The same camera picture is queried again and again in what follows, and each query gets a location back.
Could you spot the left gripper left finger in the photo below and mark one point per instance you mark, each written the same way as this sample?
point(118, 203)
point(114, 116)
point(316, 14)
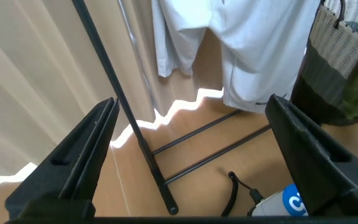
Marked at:
point(82, 168)

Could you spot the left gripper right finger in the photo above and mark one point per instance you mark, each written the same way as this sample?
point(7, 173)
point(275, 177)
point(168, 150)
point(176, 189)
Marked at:
point(328, 168)

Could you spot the pale grey shorts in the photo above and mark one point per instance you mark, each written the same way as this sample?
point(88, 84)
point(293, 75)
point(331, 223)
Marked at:
point(259, 46)

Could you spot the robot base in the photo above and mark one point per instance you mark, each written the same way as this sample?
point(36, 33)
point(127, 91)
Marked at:
point(278, 203)

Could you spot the black clothes rack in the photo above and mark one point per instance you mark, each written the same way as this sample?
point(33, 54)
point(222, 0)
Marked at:
point(110, 71)

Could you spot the white laundry basket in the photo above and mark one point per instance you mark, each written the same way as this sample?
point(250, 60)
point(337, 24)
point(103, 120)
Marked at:
point(337, 46)

